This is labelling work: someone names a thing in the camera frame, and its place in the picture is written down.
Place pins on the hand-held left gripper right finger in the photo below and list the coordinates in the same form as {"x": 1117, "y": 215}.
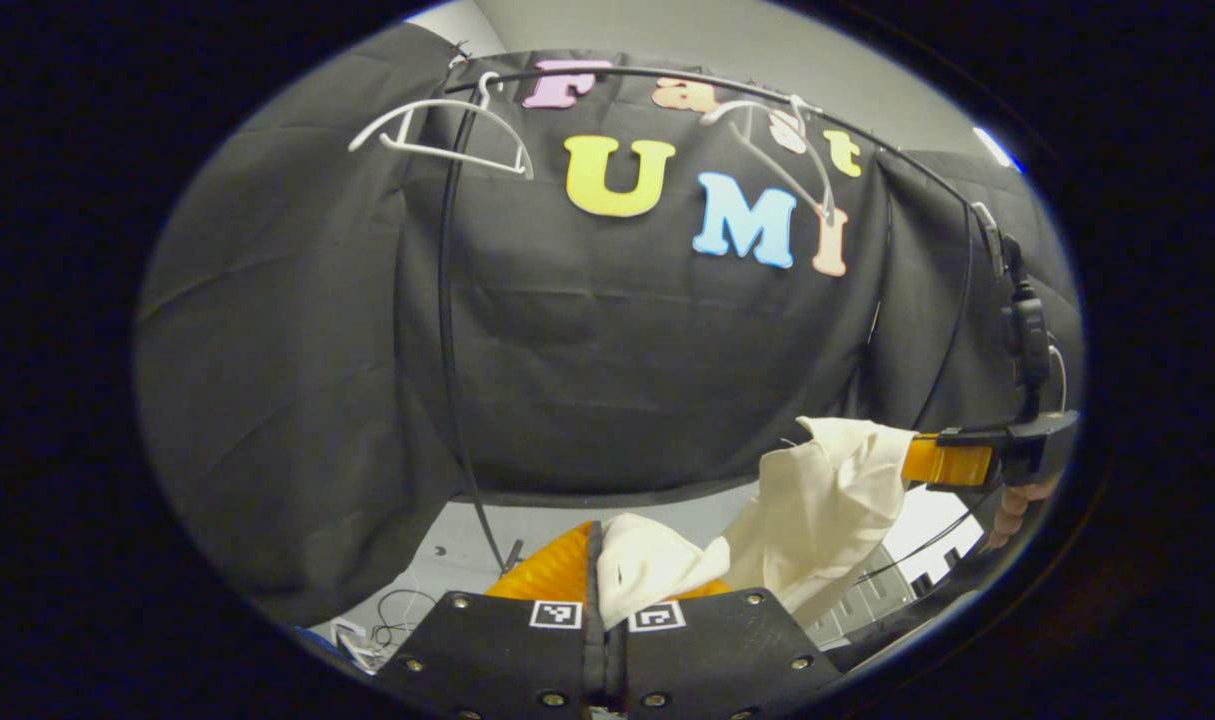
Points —
{"x": 707, "y": 650}

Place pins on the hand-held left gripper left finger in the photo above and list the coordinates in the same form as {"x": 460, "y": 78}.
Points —
{"x": 497, "y": 650}

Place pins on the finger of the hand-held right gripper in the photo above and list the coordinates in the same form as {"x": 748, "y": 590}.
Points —
{"x": 952, "y": 463}

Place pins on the cream shirt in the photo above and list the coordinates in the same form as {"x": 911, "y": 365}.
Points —
{"x": 817, "y": 520}

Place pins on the white laundry hamper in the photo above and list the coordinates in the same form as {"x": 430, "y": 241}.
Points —
{"x": 867, "y": 600}

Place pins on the black clothes rack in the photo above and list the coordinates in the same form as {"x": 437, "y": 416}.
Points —
{"x": 445, "y": 300}

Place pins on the white clothes hanger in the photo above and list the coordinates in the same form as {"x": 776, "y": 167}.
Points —
{"x": 407, "y": 112}
{"x": 747, "y": 103}

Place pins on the white object on floor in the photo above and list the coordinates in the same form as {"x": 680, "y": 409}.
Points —
{"x": 352, "y": 640}

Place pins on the black backdrop cloth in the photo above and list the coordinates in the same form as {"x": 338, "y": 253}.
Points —
{"x": 617, "y": 350}

